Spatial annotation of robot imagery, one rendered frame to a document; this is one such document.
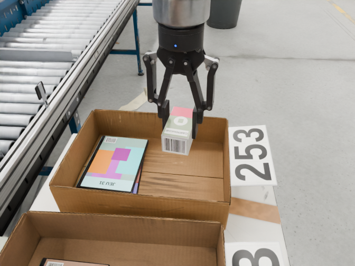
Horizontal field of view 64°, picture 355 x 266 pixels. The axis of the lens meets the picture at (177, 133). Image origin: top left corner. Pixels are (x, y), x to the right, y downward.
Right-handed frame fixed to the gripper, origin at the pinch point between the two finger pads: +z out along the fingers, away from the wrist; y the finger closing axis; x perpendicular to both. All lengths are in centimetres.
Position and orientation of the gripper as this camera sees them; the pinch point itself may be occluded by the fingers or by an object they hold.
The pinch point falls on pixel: (180, 121)
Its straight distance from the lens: 58.3
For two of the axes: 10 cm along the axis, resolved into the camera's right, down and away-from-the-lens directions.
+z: 0.0, 7.6, 6.5
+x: -2.4, 6.3, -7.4
